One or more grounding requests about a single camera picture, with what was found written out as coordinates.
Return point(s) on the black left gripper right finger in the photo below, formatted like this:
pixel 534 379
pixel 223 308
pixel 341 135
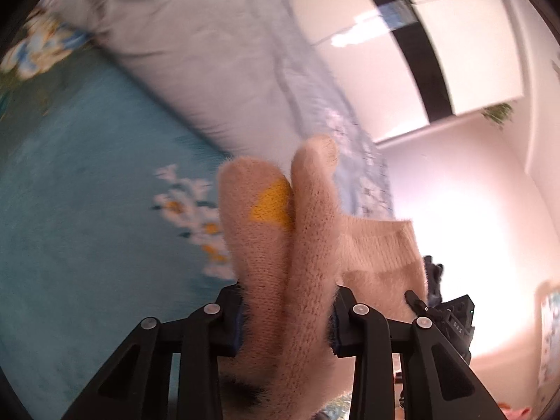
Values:
pixel 411 362

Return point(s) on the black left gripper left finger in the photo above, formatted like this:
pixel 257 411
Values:
pixel 135 381

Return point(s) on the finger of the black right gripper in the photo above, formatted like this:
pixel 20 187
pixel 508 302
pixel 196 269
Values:
pixel 433 275
pixel 419 307

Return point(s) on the beige fuzzy knit sweater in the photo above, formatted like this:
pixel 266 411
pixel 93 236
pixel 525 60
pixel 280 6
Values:
pixel 291 247

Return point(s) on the teal floral bed sheet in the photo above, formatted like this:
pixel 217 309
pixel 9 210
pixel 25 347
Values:
pixel 108 213

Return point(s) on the white black-striped wardrobe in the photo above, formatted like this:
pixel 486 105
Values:
pixel 404 64

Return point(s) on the light blue floral duvet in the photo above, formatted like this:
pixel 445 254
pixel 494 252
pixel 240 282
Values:
pixel 244 75

